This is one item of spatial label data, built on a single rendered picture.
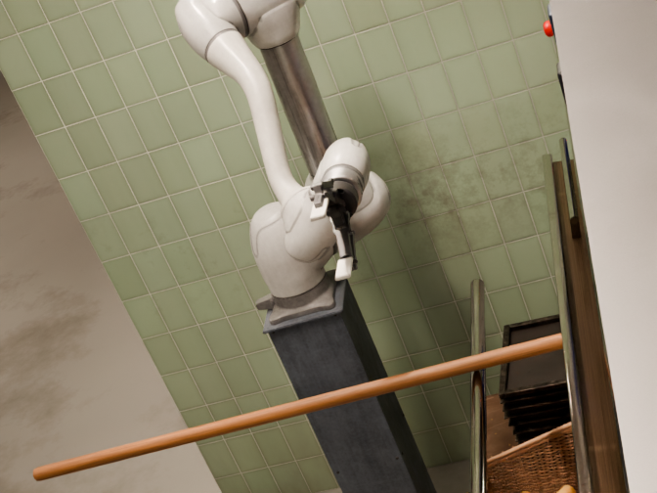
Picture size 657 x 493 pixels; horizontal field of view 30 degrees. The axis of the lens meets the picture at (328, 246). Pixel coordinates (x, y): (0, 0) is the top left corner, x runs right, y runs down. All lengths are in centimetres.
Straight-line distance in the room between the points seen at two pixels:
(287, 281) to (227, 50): 64
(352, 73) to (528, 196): 62
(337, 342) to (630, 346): 249
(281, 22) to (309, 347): 84
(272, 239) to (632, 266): 233
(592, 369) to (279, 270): 136
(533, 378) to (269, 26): 103
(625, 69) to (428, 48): 235
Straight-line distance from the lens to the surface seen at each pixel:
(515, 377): 295
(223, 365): 398
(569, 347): 192
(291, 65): 301
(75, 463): 265
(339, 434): 336
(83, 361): 575
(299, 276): 312
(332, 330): 316
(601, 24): 116
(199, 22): 289
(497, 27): 337
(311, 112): 305
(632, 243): 81
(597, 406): 183
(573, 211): 221
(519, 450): 286
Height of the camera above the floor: 251
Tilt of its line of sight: 26 degrees down
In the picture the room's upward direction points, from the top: 23 degrees counter-clockwise
